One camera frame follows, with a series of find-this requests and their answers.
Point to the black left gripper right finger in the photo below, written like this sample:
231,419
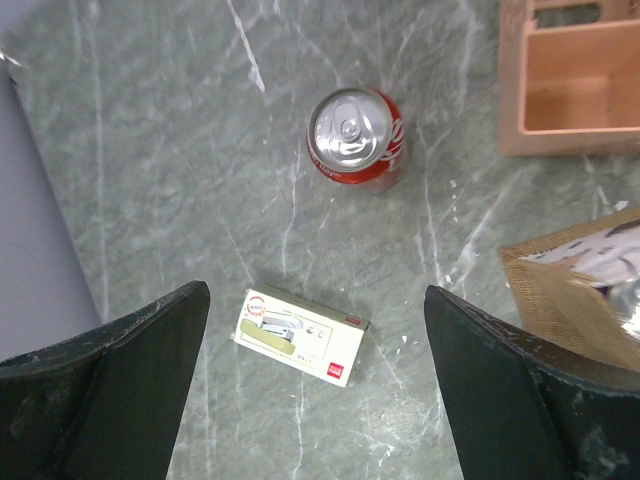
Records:
521,407

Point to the canvas bag with rope handles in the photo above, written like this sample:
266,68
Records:
556,281

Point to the peach plastic desk organizer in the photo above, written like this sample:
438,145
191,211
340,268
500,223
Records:
568,90

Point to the small white red box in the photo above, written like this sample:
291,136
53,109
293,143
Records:
312,338

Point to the red Coca-Cola can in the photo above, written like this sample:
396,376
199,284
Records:
355,136

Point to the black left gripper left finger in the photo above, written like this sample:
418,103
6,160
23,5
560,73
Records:
108,403

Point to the purple soda can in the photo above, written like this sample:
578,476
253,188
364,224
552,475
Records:
623,298

